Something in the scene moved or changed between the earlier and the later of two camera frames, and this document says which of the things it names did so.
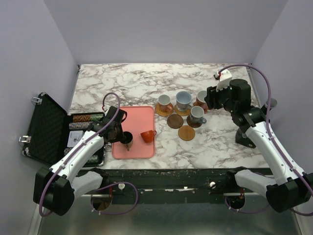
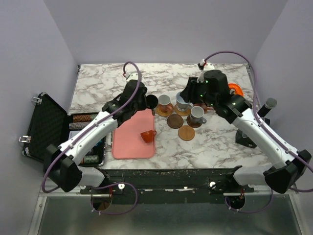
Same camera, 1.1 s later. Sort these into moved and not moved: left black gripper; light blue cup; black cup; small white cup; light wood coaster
Moved: black cup; left black gripper
Not moved: small white cup; light blue cup; light wood coaster
